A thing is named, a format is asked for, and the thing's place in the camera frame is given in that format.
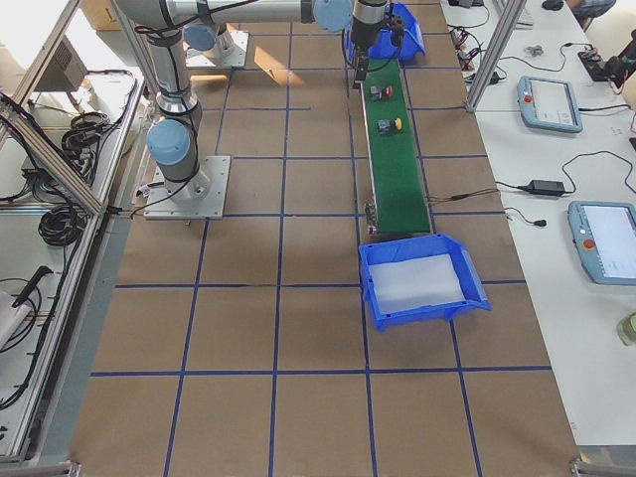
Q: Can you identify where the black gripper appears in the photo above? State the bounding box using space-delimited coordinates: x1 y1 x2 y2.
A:
352 42 371 90

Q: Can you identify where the red push button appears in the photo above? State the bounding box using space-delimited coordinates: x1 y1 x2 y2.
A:
369 85 394 101

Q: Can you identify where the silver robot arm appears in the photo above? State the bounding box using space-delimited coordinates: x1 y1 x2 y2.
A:
115 1 210 202

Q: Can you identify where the blue left bin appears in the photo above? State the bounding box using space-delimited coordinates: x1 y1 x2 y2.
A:
344 1 426 63

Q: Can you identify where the blue bin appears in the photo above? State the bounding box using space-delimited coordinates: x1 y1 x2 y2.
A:
344 1 426 63
359 234 492 332

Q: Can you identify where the green conveyor belt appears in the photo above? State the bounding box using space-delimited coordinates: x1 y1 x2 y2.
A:
361 60 431 235

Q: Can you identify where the teach pendant far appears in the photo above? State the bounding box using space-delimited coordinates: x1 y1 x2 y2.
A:
517 76 583 133

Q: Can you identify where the teach pendant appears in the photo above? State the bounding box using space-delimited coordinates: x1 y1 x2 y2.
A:
517 76 583 133
567 201 635 286

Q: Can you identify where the blue right bin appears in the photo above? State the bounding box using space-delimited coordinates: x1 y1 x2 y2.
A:
359 234 492 332

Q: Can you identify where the black power adapter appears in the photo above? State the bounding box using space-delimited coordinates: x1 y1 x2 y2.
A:
528 180 566 197

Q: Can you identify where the white foam pad right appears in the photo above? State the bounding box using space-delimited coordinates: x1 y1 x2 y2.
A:
370 253 465 314

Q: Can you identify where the teach pendant near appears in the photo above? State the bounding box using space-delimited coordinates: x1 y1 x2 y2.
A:
567 201 635 286

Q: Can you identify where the aluminium frame post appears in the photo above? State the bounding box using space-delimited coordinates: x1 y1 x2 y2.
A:
465 0 526 112

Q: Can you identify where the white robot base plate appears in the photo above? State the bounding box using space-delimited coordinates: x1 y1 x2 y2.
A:
142 155 231 220

